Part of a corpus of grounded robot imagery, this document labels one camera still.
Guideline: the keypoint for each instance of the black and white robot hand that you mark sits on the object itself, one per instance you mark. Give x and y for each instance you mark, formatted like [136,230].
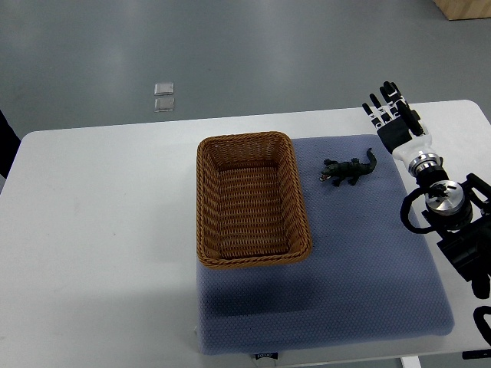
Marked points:
[399,128]

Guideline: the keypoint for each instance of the dark toy crocodile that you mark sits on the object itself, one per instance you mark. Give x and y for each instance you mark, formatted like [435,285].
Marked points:
[353,169]

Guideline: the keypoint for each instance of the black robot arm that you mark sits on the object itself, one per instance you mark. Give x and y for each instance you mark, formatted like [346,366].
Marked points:
[459,212]

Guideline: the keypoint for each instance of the brown wicker basket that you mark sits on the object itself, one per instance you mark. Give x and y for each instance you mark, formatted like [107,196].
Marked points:
[250,209]

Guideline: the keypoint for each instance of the wooden box corner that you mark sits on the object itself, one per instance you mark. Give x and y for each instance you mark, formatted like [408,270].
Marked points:
[464,9]

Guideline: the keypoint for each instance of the blue-grey foam mat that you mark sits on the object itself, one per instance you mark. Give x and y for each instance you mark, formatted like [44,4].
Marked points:
[367,277]

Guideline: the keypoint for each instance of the black object at table edge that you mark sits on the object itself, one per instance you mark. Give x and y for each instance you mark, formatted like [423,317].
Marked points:
[476,354]

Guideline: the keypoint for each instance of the upper metal floor plate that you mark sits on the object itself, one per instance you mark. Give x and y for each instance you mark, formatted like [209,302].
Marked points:
[163,88]

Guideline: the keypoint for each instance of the metal floor plate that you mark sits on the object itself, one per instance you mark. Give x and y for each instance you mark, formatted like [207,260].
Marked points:
[163,88]
[164,104]

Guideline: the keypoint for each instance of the lower metal floor plate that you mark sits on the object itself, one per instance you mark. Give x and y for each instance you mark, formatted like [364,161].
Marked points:
[164,104]

